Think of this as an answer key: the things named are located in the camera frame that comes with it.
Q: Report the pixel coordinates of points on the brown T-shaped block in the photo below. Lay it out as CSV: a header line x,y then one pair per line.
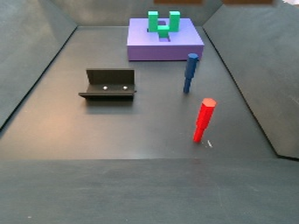
x,y
224,1

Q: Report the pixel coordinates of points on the purple board block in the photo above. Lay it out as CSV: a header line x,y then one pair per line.
x,y
144,45

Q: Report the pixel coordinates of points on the red hexagonal peg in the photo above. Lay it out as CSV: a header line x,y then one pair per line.
x,y
207,107

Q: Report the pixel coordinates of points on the blue hexagonal peg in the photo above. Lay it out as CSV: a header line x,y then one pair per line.
x,y
190,71

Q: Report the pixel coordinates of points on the green U-shaped block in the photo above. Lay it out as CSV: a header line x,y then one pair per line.
x,y
163,29

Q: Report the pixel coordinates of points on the black angle bracket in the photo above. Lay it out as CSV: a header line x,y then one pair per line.
x,y
110,83

